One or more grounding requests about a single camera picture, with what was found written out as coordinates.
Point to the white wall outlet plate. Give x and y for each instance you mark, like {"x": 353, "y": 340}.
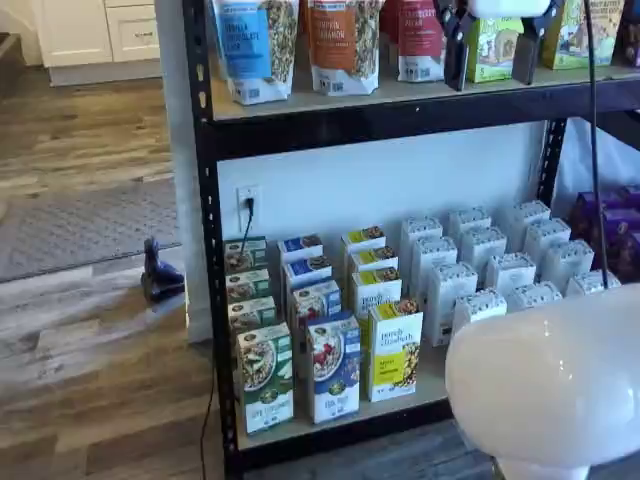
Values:
{"x": 242, "y": 192}

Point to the white plastic sheet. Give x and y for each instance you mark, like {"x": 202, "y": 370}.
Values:
{"x": 620, "y": 160}

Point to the white patterned box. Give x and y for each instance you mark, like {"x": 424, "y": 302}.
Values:
{"x": 567, "y": 257}
{"x": 510, "y": 267}
{"x": 482, "y": 242}
{"x": 480, "y": 302}
{"x": 590, "y": 282}
{"x": 450, "y": 300}
{"x": 547, "y": 232}
{"x": 535, "y": 295}
{"x": 527, "y": 212}
{"x": 470, "y": 217}
{"x": 432, "y": 250}
{"x": 420, "y": 227}

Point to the dark purple floor toy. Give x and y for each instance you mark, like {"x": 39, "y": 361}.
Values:
{"x": 160, "y": 282}

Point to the brown furniture piece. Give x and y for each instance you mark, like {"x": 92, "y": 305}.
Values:
{"x": 10, "y": 60}

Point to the green apple pie snack box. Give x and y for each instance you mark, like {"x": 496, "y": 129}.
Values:
{"x": 492, "y": 50}

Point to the grey floor rug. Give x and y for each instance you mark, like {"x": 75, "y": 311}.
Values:
{"x": 75, "y": 225}

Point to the peanut butter snack box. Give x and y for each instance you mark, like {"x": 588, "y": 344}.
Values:
{"x": 570, "y": 40}

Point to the dark snack box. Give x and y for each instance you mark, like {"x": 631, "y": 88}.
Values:
{"x": 631, "y": 47}

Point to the blue and white cereal box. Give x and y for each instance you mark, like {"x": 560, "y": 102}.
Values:
{"x": 300, "y": 247}
{"x": 307, "y": 270}
{"x": 335, "y": 370}
{"x": 315, "y": 300}

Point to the green and white cereal box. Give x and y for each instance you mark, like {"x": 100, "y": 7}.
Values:
{"x": 247, "y": 285}
{"x": 245, "y": 252}
{"x": 265, "y": 380}
{"x": 252, "y": 315}

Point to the red granola pouch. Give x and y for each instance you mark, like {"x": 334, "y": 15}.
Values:
{"x": 389, "y": 20}
{"x": 420, "y": 45}

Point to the blue granola pouch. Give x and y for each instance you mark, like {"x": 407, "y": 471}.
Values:
{"x": 245, "y": 45}

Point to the white cabinet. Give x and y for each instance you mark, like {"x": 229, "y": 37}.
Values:
{"x": 75, "y": 30}

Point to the black metal shelving unit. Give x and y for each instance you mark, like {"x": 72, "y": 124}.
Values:
{"x": 380, "y": 125}

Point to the orange granola pouch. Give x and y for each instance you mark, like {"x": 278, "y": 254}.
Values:
{"x": 340, "y": 45}
{"x": 305, "y": 15}

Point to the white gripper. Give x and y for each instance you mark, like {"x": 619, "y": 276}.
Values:
{"x": 507, "y": 7}

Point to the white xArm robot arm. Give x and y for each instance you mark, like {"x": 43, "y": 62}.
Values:
{"x": 550, "y": 380}

